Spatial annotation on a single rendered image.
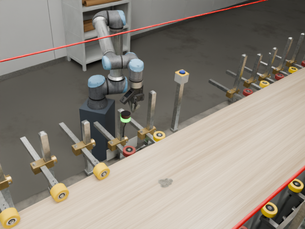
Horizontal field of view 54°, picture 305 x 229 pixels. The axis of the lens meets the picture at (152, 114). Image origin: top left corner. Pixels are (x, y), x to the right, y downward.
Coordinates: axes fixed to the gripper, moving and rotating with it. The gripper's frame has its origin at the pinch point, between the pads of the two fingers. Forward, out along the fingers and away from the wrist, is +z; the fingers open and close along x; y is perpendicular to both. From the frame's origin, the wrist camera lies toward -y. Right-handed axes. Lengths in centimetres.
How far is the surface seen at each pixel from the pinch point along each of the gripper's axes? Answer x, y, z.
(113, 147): -10.6, -22.5, 13.6
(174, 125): -9.2, 34.6, 21.8
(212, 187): -74, 2, 9
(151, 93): -8.9, 8.6, -16.1
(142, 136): -10.6, 1.8, 16.7
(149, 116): -8.5, 8.6, 2.8
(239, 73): -9, 109, -2
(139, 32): 286, 231, 89
